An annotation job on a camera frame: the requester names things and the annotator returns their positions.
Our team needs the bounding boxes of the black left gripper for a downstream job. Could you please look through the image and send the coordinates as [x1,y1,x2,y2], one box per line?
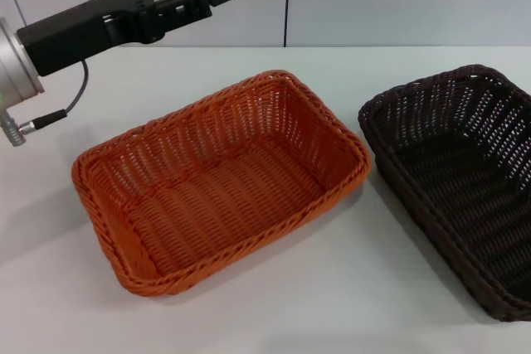
[16,0,198,78]

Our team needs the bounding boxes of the dark brown woven plastic basket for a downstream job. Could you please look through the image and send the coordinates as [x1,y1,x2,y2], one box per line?
[358,63,531,323]

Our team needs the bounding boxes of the grey left gripper cable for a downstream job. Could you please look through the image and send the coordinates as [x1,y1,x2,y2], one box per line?
[20,59,90,131]

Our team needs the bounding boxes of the orange woven plastic basket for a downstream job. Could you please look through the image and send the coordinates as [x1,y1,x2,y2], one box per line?
[71,69,373,298]

